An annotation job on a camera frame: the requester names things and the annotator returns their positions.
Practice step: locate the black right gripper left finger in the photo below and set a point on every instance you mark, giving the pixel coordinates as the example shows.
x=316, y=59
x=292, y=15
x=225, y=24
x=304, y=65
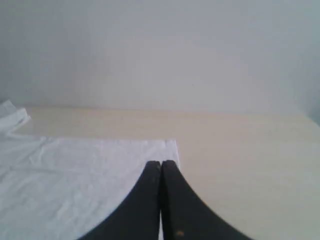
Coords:
x=138, y=215

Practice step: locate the white t-shirt red lettering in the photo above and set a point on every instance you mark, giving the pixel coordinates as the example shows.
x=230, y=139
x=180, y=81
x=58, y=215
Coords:
x=57, y=188

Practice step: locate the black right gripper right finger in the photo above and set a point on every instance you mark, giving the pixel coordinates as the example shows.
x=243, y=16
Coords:
x=184, y=215

